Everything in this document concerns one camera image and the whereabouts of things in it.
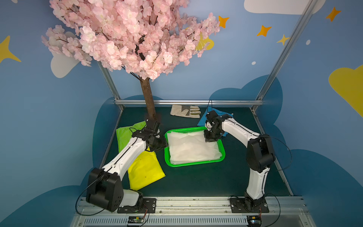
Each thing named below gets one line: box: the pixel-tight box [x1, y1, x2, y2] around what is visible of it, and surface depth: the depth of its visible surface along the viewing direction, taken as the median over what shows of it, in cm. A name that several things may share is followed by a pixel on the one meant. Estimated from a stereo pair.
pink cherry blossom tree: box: [41, 0, 220, 120], surface depth 54 cm
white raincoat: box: [166, 131, 223, 164], surface depth 91 cm
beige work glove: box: [169, 104, 202, 119], surface depth 121 cm
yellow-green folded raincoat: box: [127, 146, 166, 191], surface depth 86 cm
